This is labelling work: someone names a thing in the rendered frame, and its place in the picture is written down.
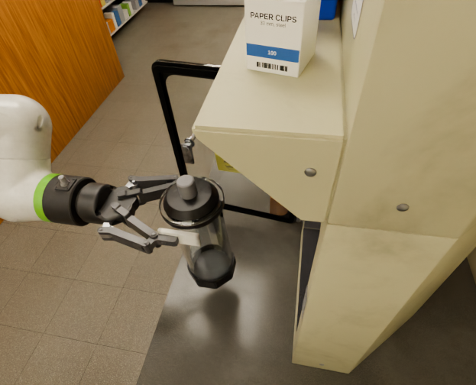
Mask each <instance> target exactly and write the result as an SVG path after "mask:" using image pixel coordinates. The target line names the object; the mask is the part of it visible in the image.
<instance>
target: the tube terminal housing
mask: <svg viewBox="0 0 476 385"><path fill-rule="evenodd" d="M352 3H353V0H340V11H341V25H342V52H343V66H344V80H345V107H346V121H347V135H348V140H347V144H346V147H345V152H344V156H343V159H342V165H341V168H340V171H339V175H338V180H337V183H336V187H335V192H334V196H333V199H332V204H331V208H330V211H329V217H328V220H325V221H324V222H321V227H320V233H319V239H318V242H317V246H316V252H315V256H314V259H313V263H312V269H311V272H310V275H309V282H308V289H307V301H306V307H305V310H304V313H303V319H302V311H301V315H300V320H299V324H298V328H297V330H296V324H297V312H298V300H299V289H300V268H301V256H302V245H303V229H304V222H303V227H302V228H303V229H302V232H301V241H300V262H299V272H298V283H297V294H296V314H295V325H294V336H293V356H292V363H294V364H301V365H305V366H310V367H317V368H321V369H326V370H333V371H337V372H341V373H346V374H349V373H350V372H351V371H352V370H354V369H355V368H356V367H357V366H358V365H359V364H360V363H361V362H362V361H363V360H364V359H365V358H366V357H367V356H368V355H370V354H371V353H372V352H373V351H374V350H375V349H376V348H378V347H379V346H380V345H381V344H382V343H383V342H384V341H386V340H387V339H388V338H389V337H390V336H391V335H392V334H393V333H394V332H395V331H396V330H397V329H398V328H399V327H401V326H402V325H403V324H404V323H405V322H406V321H407V320H408V319H410V318H411V317H412V316H413V315H414V314H415V313H416V312H417V310H418V309H419V308H420V307H421V306H422V305H423V304H424V303H425V302H426V300H427V299H428V298H429V297H430V296H431V295H432V294H433V293H434V292H435V291H436V290H437V289H438V288H439V287H440V286H441V285H442V283H443V282H444V281H445V280H446V279H447V278H448V277H449V276H450V275H451V273H452V272H453V271H454V270H455V269H456V268H457V267H458V266H459V264H460V263H461V262H462V261H463V260H464V259H465V258H466V257H467V256H468V255H469V254H470V253H471V252H472V251H473V250H474V249H475V248H476V0H364V1H363V4H362V8H361V15H360V18H359V22H358V29H357V33H356V37H355V43H354V39H353V32H352V25H351V8H352Z"/></svg>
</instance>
